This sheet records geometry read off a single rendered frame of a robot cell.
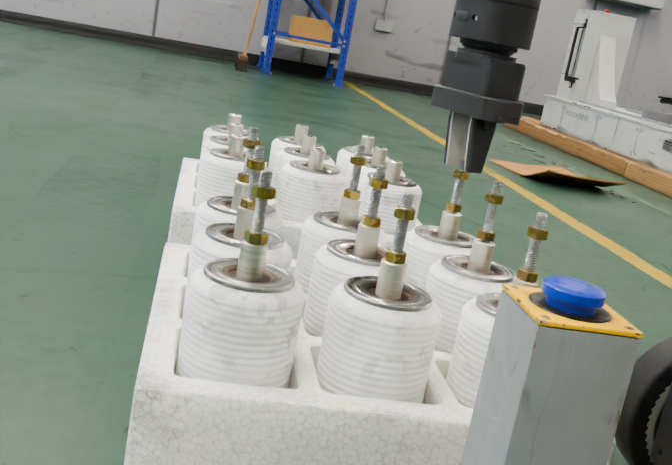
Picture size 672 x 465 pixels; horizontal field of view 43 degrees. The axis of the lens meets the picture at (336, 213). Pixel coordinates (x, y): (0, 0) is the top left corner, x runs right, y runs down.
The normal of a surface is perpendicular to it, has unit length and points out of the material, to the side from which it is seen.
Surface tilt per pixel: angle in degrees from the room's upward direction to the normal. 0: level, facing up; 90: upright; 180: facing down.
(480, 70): 90
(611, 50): 68
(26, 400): 0
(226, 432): 90
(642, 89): 90
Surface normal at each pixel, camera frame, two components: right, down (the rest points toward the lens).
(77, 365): 0.18, -0.96
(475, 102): -0.86, -0.04
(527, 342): -0.97, -0.14
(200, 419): 0.14, 0.25
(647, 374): -0.76, -0.58
